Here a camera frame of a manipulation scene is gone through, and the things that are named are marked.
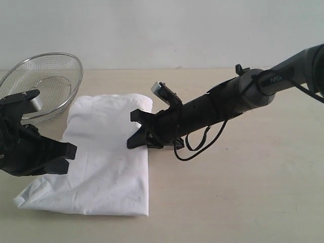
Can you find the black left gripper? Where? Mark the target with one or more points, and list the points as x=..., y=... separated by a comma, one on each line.
x=25, y=152

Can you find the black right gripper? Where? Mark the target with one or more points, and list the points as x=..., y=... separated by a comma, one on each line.
x=165, y=128

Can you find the white t-shirt red lettering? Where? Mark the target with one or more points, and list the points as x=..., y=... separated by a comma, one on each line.
x=105, y=178

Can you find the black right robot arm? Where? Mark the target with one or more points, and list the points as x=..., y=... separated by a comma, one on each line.
x=250, y=89

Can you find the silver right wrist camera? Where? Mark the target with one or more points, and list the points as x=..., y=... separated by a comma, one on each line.
x=165, y=94

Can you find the metal wire mesh basket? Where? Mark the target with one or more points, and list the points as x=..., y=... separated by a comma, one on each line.
x=56, y=75

